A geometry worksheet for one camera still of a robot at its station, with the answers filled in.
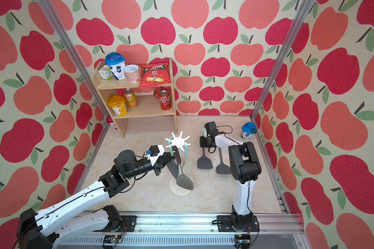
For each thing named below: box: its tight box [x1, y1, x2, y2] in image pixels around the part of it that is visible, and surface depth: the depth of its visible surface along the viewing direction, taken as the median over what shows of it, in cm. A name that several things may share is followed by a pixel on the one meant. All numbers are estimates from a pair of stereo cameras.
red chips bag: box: [139, 62, 171, 89], surface depth 78 cm
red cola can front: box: [158, 89, 172, 111], surface depth 90 cm
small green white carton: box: [98, 64, 114, 80], surface depth 80 cm
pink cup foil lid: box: [123, 64, 141, 84], surface depth 78 cm
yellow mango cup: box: [108, 94, 128, 117], surface depth 89 cm
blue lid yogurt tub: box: [104, 51, 127, 80], surface depth 76 cm
